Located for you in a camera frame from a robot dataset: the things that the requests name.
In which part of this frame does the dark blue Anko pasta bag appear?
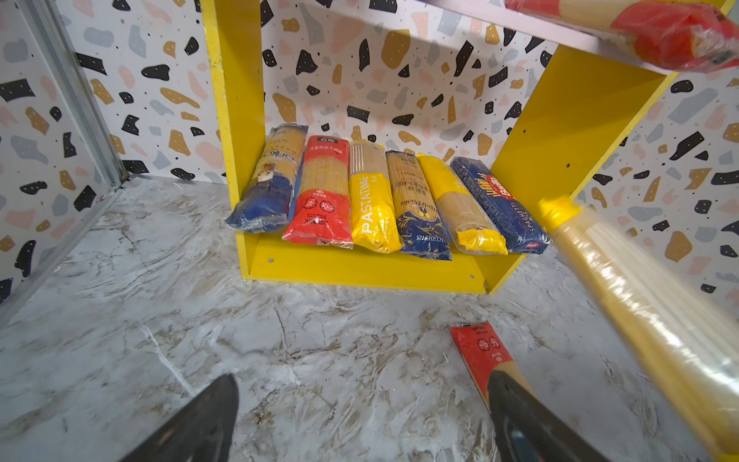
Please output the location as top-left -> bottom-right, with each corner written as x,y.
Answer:
225,123 -> 308,234

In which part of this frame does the yellow end spaghetti bag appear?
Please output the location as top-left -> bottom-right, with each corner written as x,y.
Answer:
538,196 -> 738,461

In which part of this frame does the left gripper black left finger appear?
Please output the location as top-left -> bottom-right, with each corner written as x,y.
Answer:
123,375 -> 239,461

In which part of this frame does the blue starry pasta bag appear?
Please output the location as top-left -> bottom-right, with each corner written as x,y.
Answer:
386,150 -> 452,262

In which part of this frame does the red black-label spaghetti bag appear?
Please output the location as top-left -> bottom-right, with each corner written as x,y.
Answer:
283,135 -> 353,248

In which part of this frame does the yellow shelf with coloured boards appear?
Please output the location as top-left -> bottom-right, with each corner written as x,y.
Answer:
201,1 -> 675,294

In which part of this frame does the yellow Pastatime bag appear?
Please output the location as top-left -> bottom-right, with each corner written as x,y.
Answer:
349,141 -> 401,254
418,155 -> 508,255

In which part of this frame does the blue Barilla spaghetti pack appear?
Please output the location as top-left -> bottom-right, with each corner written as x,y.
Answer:
450,157 -> 550,255

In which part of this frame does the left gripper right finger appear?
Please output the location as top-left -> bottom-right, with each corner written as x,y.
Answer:
487,371 -> 608,462

